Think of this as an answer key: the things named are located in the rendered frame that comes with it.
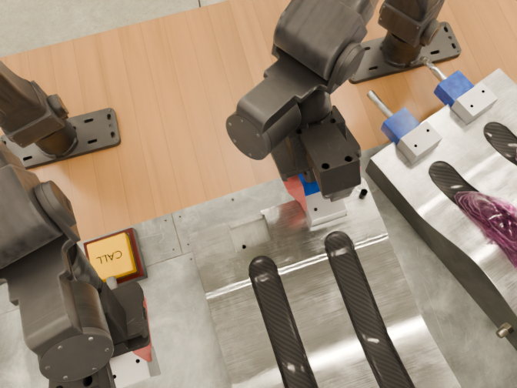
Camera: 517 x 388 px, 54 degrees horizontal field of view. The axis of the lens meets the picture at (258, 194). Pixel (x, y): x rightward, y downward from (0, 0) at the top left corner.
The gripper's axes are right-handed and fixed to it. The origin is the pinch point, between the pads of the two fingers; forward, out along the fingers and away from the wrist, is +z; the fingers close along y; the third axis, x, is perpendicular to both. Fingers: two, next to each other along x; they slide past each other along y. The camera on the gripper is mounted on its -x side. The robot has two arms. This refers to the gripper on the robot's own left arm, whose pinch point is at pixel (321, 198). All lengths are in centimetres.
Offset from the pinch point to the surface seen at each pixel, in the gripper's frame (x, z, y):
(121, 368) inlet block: -14.4, 1.7, -29.6
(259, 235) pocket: 1.1, 4.4, -9.6
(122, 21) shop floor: 145, 23, -32
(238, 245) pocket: 0.8, 4.5, -12.9
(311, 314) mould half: -11.0, 8.8, -6.3
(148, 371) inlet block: -15.5, 2.4, -26.6
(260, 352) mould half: -13.3, 10.0, -14.2
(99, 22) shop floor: 146, 21, -41
